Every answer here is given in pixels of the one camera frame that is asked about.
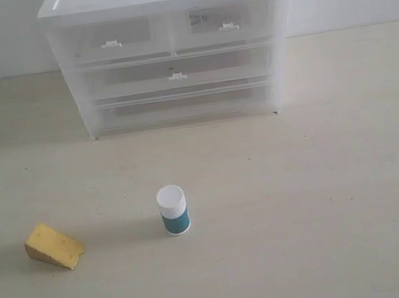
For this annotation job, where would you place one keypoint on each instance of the white capped teal bottle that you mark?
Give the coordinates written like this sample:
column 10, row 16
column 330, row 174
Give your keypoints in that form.
column 172, row 207

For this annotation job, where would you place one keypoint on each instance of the yellow cheese wedge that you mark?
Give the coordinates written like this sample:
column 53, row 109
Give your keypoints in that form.
column 47, row 245

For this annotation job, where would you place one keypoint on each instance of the bottom wide clear drawer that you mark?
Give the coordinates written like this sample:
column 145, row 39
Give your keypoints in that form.
column 188, row 107

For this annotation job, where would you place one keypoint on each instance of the wide clear drawer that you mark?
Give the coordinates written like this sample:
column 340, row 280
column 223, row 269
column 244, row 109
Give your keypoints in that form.
column 196, row 70
column 188, row 107

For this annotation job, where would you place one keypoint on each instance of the middle wide clear drawer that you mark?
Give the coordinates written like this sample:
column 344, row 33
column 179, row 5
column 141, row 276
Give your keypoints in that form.
column 196, row 70

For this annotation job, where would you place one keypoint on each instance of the white plastic drawer cabinet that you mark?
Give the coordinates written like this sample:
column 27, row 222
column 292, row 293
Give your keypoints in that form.
column 56, row 16

